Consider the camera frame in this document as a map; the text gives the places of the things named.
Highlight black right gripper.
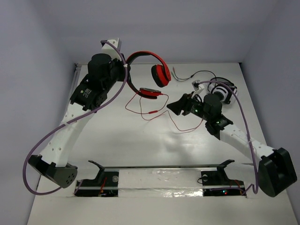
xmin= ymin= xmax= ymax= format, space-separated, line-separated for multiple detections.
xmin=166 ymin=91 xmax=211 ymax=122

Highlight red black headphones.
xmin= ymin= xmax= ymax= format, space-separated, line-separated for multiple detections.
xmin=126 ymin=51 xmax=171 ymax=99

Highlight thin red headphone cable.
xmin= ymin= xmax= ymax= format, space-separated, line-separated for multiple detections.
xmin=125 ymin=90 xmax=205 ymax=135

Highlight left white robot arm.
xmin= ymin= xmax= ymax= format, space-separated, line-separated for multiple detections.
xmin=27 ymin=53 xmax=126 ymax=188

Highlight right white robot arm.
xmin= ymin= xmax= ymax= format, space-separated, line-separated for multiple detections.
xmin=167 ymin=93 xmax=298 ymax=197

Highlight white black headphones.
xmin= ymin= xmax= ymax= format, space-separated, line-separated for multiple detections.
xmin=207 ymin=77 xmax=238 ymax=105

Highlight silver foil covered panel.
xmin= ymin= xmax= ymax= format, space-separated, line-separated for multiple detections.
xmin=118 ymin=169 xmax=203 ymax=198

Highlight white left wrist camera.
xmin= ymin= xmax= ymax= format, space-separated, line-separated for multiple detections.
xmin=100 ymin=37 xmax=122 ymax=59

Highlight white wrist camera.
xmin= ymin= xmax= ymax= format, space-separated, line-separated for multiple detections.
xmin=100 ymin=37 xmax=122 ymax=59
xmin=192 ymin=80 xmax=205 ymax=98

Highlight metal side rail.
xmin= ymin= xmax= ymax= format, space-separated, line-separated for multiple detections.
xmin=68 ymin=63 xmax=82 ymax=101

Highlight black audio splitter cable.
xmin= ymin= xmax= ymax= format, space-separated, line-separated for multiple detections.
xmin=171 ymin=67 xmax=218 ymax=83

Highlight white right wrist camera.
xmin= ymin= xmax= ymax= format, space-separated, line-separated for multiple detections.
xmin=192 ymin=80 xmax=205 ymax=98

